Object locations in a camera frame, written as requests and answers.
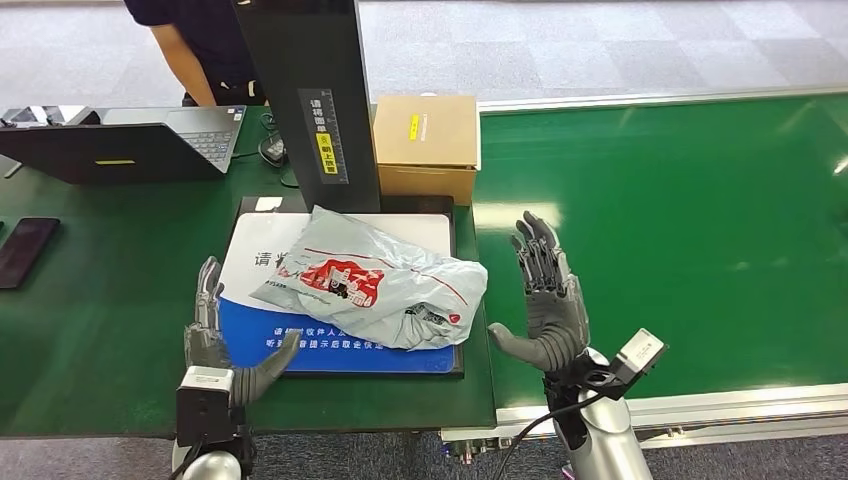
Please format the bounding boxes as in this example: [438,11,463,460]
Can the black inbound scanner machine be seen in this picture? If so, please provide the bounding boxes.
[218,0,465,380]

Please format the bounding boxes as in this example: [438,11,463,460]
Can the black smartphone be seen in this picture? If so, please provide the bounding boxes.
[0,217,62,291]

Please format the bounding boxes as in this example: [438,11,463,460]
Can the grey open laptop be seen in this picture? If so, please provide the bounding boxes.
[0,104,248,185]

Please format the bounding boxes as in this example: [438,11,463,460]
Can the grey plastic mailer package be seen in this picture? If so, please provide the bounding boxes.
[250,205,490,351]

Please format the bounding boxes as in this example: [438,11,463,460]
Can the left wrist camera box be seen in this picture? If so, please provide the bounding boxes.
[175,366,236,447]

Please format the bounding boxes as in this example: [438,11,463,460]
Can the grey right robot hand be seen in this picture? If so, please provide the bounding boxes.
[488,211,591,374]

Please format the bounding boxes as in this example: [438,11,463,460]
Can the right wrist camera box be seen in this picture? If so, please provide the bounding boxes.
[608,328,669,393]

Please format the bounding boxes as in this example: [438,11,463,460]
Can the person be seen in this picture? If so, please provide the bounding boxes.
[123,0,268,108]

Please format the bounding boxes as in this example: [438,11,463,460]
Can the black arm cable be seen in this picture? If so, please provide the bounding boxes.
[490,392,605,480]

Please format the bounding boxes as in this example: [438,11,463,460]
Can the green conveyor belt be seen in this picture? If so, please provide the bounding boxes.
[471,92,848,409]

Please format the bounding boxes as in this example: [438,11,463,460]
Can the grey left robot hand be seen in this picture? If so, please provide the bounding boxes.
[183,256,303,407]

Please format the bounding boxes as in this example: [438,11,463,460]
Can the brown cardboard delivery box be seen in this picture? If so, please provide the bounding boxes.
[372,94,481,207]

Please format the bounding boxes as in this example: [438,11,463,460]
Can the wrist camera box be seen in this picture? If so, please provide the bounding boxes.
[175,366,236,447]
[608,328,669,393]

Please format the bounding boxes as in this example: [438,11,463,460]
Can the white and blue platform pad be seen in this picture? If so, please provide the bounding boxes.
[219,212,457,375]

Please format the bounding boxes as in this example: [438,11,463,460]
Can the small black corded device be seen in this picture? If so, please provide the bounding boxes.
[256,112,291,168]

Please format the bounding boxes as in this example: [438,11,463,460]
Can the silver conveyor frame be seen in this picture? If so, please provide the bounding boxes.
[440,83,848,453]

